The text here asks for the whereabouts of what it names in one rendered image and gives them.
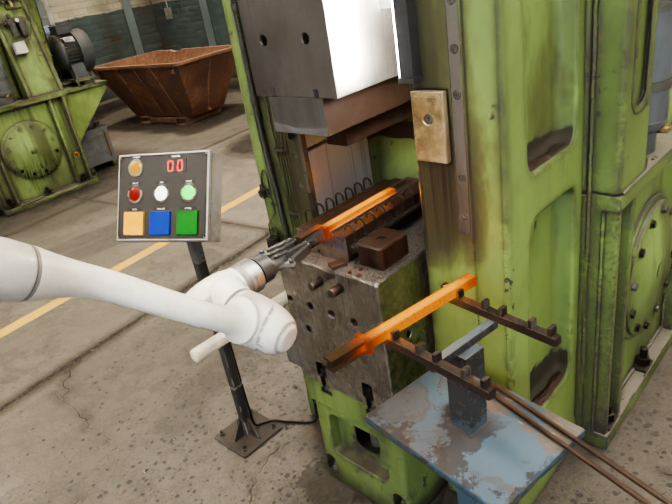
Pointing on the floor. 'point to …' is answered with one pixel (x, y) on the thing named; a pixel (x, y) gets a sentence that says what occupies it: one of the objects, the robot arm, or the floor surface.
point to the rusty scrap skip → (172, 83)
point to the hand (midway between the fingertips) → (311, 238)
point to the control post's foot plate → (244, 446)
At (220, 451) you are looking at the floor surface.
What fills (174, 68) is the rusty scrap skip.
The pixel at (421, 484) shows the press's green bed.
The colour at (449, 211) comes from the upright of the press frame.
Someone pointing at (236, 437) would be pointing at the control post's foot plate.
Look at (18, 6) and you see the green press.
